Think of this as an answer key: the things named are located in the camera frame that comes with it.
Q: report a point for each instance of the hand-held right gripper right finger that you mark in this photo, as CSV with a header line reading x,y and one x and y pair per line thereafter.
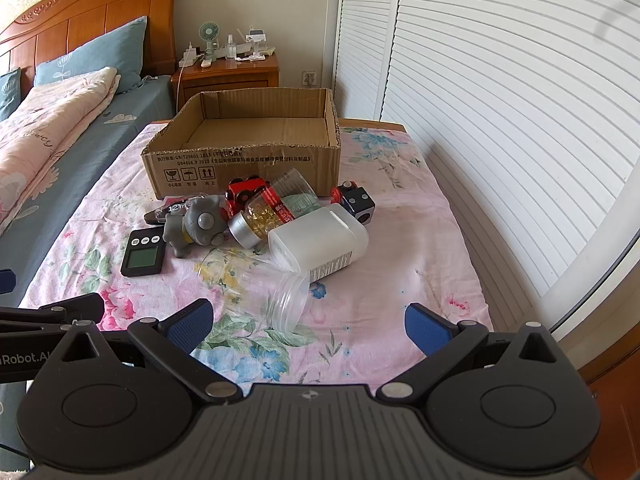
x,y
425,330

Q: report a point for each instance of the red toy train car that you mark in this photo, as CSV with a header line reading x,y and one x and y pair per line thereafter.
x,y
242,192

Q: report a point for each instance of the brown cardboard box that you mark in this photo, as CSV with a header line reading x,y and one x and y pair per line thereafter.
x,y
240,160

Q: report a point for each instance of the white louvered closet door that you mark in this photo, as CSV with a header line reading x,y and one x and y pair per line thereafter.
x,y
367,35
500,85

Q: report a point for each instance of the small green desk fan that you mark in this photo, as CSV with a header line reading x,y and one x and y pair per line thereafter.
x,y
209,30

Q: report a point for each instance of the capsule bottle with silver cap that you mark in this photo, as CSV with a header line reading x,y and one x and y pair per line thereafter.
x,y
260,215

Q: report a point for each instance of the wooden headboard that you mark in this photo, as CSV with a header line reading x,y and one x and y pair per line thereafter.
x,y
100,15

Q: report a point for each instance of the white power strip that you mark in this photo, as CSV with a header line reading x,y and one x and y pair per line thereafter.
x,y
189,57

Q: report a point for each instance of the white phone stand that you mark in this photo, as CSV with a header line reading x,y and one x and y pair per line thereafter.
x,y
256,37

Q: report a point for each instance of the wall power outlet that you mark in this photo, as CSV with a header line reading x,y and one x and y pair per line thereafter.
x,y
309,78

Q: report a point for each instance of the clear spray bottle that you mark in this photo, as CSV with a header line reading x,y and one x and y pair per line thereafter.
x,y
230,49

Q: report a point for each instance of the grey toy figure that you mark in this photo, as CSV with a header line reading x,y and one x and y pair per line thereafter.
x,y
200,222

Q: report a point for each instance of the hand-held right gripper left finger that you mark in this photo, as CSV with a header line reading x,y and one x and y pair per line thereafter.
x,y
190,327

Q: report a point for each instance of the black toy train engine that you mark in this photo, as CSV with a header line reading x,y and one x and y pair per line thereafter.
x,y
357,200

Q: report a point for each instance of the white plastic bottle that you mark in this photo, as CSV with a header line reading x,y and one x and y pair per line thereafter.
x,y
320,245

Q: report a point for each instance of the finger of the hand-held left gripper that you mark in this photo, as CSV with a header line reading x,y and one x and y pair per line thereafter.
x,y
60,310

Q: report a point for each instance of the small dark tube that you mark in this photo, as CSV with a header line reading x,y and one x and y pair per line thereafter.
x,y
160,215

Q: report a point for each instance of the large blue pillow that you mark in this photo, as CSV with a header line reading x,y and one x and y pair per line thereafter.
x,y
100,55

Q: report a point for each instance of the wooden nightstand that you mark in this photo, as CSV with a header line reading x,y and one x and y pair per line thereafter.
x,y
225,77

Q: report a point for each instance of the small blue pillow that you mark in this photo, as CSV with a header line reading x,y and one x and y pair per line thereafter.
x,y
9,92

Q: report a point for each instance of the clear plastic jar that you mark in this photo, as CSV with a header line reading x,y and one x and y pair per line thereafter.
x,y
287,305

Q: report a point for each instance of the pink floral quilt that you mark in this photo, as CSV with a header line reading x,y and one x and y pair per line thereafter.
x,y
45,130

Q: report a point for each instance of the black digital timer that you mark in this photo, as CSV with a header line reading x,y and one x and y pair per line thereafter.
x,y
142,260

